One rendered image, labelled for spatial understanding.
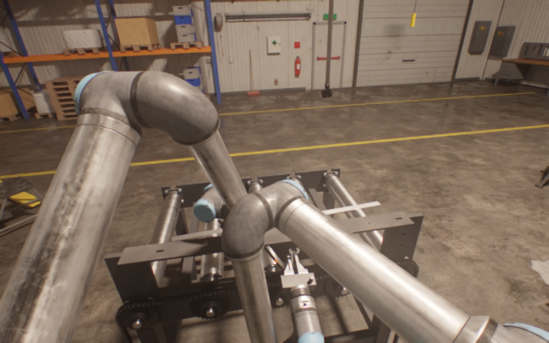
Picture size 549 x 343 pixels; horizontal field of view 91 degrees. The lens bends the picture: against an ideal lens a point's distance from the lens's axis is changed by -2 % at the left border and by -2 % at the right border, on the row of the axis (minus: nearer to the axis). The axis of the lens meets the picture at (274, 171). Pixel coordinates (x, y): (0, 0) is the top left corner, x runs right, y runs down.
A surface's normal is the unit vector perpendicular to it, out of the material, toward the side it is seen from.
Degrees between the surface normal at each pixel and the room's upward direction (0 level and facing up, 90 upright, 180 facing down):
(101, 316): 0
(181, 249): 0
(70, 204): 49
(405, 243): 90
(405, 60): 90
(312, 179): 90
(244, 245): 71
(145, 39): 90
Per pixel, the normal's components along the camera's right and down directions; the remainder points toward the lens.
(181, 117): 0.37, 0.43
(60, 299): 0.79, -0.15
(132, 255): -0.04, -0.89
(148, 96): 0.10, 0.14
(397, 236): 0.17, 0.44
